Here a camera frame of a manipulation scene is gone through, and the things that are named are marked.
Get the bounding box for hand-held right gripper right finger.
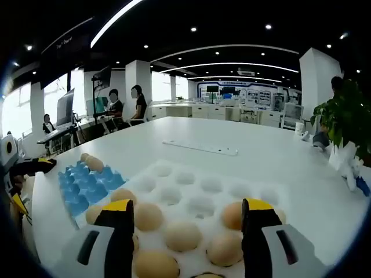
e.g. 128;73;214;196
241;197;328;278

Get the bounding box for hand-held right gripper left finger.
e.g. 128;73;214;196
56;199;136;278

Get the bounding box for green potted plant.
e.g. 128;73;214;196
310;78;371;174

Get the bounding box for white table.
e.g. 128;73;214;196
28;115;369;278

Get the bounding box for black hanging sign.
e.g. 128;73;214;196
39;17;95;89

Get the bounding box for white crumpled paper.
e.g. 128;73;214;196
340;158;365;192

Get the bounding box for long white flat strip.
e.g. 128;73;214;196
162;139;239;157

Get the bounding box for blue framed display wall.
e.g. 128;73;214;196
198;81;301;107

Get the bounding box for black stand with panel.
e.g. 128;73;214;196
91;65;112;136

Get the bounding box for white low cabinet row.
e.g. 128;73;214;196
150;101;282;128

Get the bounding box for blue cloth item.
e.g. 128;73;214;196
355;175;371;196

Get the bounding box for cluster of brown eggs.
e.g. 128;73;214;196
85;187;288;278

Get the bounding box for white foam egg holder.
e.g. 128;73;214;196
74;159;293;278

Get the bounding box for white square pillar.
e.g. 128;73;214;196
299;47;341;116
125;60;152;121

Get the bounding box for blue egg tray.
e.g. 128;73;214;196
57;160;128;225

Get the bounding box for large black monitor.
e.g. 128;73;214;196
56;88;75;129

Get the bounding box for grey office chair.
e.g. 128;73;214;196
281;102;304;130

